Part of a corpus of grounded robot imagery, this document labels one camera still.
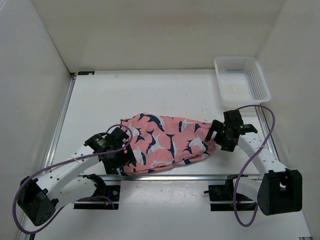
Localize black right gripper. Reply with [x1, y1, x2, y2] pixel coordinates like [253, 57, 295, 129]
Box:
[205, 119, 236, 152]

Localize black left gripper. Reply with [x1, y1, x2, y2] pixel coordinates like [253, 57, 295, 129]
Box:
[102, 140, 136, 174]

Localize pink shark print shorts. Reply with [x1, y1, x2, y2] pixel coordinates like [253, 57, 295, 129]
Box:
[118, 113, 216, 176]

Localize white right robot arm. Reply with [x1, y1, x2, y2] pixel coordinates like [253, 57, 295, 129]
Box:
[205, 109, 303, 216]

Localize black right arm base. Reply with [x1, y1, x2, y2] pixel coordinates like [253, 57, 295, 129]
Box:
[203, 185, 255, 212]

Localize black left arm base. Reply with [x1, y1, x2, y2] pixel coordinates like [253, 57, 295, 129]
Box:
[73, 181, 121, 211]

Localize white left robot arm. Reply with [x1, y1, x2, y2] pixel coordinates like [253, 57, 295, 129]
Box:
[14, 124, 137, 227]

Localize white plastic mesh basket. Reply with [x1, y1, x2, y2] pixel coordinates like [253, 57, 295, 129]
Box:
[214, 56, 271, 107]

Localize black label sticker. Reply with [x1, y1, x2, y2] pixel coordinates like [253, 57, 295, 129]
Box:
[77, 71, 95, 76]

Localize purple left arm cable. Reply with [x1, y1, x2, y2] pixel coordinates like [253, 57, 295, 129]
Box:
[12, 124, 133, 235]

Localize aluminium table frame rail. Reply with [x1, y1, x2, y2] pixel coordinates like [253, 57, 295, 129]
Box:
[35, 70, 312, 240]

